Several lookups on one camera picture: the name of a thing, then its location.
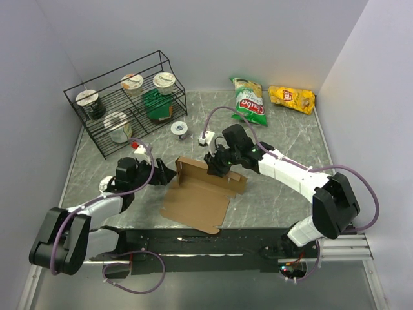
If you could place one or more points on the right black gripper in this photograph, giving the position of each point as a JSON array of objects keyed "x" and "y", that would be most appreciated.
[{"x": 214, "y": 167}]

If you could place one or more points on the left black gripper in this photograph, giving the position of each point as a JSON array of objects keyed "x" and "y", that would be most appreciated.
[{"x": 162, "y": 174}]

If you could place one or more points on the brown cardboard box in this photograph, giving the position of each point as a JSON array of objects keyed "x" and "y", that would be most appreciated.
[{"x": 199, "y": 200}]

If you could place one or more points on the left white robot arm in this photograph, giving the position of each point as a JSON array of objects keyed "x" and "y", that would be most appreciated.
[{"x": 67, "y": 237}]

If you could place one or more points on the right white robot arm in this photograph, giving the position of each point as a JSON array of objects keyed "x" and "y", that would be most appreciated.
[{"x": 334, "y": 204}]

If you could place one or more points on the small white yogurt cup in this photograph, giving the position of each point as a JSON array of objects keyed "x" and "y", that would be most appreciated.
[{"x": 179, "y": 129}]

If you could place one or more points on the white cup lower rack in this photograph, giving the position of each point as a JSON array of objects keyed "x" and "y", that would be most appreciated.
[{"x": 118, "y": 127}]

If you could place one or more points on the dark tin can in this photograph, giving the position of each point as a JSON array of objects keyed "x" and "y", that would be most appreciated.
[{"x": 104, "y": 184}]

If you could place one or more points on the green snack bag in rack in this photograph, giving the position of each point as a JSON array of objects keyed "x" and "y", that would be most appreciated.
[{"x": 158, "y": 106}]

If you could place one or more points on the green Chuba chips bag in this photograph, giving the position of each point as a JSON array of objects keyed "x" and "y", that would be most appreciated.
[{"x": 249, "y": 100}]

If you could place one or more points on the Chobani yogurt cup on rack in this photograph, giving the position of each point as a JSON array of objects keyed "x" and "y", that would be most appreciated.
[{"x": 164, "y": 82}]

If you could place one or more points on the orange yogurt cup on rack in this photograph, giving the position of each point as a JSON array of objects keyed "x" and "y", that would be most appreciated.
[{"x": 132, "y": 84}]

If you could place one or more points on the yellow Lays chips bag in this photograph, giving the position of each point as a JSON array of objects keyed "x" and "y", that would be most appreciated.
[{"x": 297, "y": 99}]

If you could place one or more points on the dark yogurt cup on rack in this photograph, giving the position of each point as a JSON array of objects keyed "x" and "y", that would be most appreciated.
[{"x": 90, "y": 102}]

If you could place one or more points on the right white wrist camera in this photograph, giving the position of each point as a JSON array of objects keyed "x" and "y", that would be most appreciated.
[{"x": 205, "y": 138}]

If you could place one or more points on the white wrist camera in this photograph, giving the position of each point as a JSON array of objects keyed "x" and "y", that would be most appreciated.
[
  {"x": 205, "y": 138},
  {"x": 142, "y": 154}
]

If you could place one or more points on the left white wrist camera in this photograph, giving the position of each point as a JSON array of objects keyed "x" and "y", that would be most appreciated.
[{"x": 142, "y": 154}]

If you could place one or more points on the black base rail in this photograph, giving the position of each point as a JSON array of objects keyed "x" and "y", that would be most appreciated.
[{"x": 190, "y": 250}]

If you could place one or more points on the black wire rack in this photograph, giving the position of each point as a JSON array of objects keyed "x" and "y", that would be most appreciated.
[{"x": 115, "y": 99}]

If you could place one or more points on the aluminium extrusion rail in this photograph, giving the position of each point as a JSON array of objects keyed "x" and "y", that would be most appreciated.
[{"x": 346, "y": 248}]

